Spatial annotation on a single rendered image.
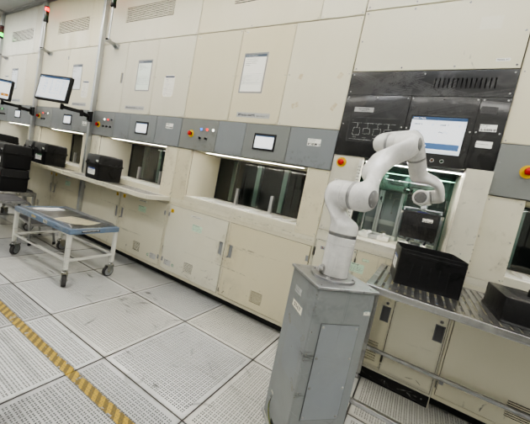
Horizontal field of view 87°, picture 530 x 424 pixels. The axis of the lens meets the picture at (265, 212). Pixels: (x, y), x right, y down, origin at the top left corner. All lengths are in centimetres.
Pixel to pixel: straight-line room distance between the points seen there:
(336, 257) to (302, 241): 87
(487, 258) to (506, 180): 43
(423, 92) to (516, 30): 49
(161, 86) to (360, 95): 196
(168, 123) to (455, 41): 231
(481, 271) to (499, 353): 43
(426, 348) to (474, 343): 24
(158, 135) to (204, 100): 63
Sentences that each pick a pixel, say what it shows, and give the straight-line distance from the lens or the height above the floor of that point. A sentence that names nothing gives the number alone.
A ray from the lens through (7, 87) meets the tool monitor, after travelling 520.
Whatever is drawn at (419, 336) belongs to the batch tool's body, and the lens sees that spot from 204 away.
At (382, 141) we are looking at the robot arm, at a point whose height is 141.
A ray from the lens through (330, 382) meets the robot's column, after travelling 136.
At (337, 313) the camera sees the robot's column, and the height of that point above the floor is 66.
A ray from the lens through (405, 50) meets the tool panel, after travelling 217.
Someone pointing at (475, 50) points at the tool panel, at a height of 206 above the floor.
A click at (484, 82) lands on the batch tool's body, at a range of 207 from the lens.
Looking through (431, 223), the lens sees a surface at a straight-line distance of 210.
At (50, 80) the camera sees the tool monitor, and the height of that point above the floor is 172.
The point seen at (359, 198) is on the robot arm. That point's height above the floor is 112.
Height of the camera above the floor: 110
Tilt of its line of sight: 5 degrees down
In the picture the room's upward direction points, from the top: 11 degrees clockwise
